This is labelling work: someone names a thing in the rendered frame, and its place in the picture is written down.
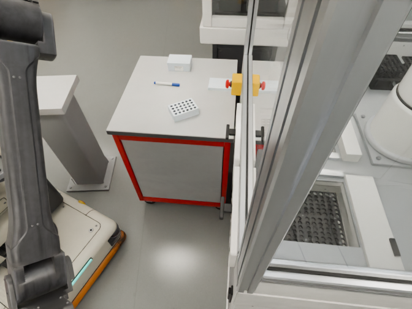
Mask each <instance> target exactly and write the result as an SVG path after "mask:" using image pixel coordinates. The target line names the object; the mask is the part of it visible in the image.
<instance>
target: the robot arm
mask: <svg viewBox="0 0 412 309"><path fill-rule="evenodd" d="M9 40H10V41H9ZM13 41H14V42H13ZM21 42H22V43H21ZM25 43H26V44H25ZM32 44H33V45H32ZM56 56H57V54H56V42H55V30H54V23H53V17H52V15H51V14H50V13H46V12H42V11H41V8H40V5H39V2H38V0H0V148H1V158H2V167H3V172H4V182H5V187H6V197H7V206H8V214H9V223H8V232H7V239H6V242H5V244H6V253H7V257H6V262H7V271H8V275H5V276H4V284H5V289H6V296H7V303H8V307H9V308H8V309H74V306H73V304H72V302H70V301H69V300H68V298H69V296H68V293H69V292H71V291H73V287H72V281H71V280H73V279H74V278H75V275H74V269H73V265H72V261H71V259H70V257H69V256H68V255H67V256H65V252H64V251H63V250H62V249H61V248H60V242H59V235H58V234H57V232H56V229H55V226H54V224H53V220H52V215H51V211H50V203H49V197H48V186H47V175H46V169H45V158H44V147H43V141H42V130H41V123H40V113H39V101H38V95H37V65H38V60H43V61H53V60H54V59H55V58H56Z"/></svg>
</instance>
